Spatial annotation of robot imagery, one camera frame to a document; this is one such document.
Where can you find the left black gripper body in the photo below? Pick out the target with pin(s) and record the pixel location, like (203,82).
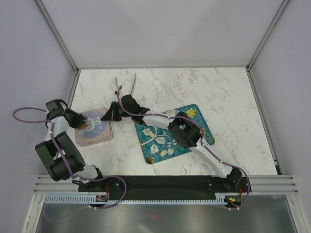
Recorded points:
(74,117)

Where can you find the metal tongs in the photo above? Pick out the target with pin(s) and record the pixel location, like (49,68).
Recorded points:
(129,83)

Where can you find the metal box lid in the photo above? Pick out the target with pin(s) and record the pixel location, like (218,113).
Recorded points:
(94,126)

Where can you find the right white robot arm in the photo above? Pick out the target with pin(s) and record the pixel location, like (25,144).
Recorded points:
(187,134)

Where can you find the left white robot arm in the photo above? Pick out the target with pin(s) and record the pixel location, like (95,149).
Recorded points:
(58,153)

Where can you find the pink chocolate box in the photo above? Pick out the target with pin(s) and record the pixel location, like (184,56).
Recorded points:
(97,140)

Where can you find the dark swirl chocolate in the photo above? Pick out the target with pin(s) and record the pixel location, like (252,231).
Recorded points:
(149,160)

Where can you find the white oval chocolate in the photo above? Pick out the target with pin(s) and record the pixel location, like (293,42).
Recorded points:
(163,153)

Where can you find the teal floral tray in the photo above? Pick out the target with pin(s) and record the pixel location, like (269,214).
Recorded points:
(163,139)

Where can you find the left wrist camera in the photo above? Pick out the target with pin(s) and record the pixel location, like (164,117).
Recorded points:
(54,105)

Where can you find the white cable duct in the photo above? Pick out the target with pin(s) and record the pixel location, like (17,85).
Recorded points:
(96,199)

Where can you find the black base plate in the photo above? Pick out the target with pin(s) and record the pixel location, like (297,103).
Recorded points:
(162,187)

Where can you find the left aluminium frame post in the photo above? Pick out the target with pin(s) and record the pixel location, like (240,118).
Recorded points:
(56,34)

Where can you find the aluminium frame post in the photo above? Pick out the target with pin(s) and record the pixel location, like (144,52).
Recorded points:
(273,23)
(56,34)

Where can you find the right aluminium frame post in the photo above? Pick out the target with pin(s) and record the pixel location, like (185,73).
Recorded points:
(273,23)

